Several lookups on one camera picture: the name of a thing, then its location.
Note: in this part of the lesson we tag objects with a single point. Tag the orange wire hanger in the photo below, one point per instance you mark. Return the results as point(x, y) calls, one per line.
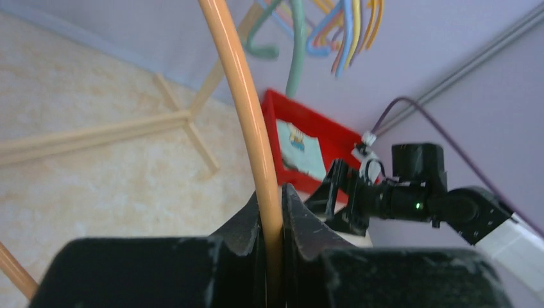
point(271, 218)

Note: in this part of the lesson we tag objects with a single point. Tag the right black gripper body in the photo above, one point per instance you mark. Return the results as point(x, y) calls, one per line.
point(415, 189)

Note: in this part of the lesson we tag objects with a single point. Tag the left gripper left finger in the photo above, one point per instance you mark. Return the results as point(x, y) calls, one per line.
point(223, 269)

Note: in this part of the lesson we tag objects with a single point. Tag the wooden clothes rack frame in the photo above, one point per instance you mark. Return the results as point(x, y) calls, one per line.
point(232, 66)

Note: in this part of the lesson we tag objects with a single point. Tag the light green folded garment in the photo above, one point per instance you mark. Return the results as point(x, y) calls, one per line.
point(299, 151)

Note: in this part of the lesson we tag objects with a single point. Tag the yellow wire hanger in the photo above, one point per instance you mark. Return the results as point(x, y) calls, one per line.
point(349, 8)

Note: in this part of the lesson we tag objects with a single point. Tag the green wire hanger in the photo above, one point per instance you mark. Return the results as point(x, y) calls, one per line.
point(271, 52)

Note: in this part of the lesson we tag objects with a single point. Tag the orange plastic hanger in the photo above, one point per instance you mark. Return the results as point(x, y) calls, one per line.
point(350, 26)
point(376, 12)

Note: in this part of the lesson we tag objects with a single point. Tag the purple wire hanger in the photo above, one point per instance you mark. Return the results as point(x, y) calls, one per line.
point(317, 43)

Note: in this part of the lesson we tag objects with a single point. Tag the blue wire hanger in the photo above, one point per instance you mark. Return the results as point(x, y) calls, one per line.
point(339, 31)

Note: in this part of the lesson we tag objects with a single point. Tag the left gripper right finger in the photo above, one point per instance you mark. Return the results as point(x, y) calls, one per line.
point(324, 270)

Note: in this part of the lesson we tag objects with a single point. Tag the pink wire hanger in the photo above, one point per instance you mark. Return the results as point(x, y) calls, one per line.
point(283, 18)

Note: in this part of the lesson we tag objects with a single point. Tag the red plastic bin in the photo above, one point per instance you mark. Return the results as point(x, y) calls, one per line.
point(284, 116)

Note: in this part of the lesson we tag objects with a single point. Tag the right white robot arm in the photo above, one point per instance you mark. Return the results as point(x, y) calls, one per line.
point(484, 221)

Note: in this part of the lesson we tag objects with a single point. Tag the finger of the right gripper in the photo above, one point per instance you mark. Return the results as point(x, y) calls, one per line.
point(323, 199)
point(351, 219)

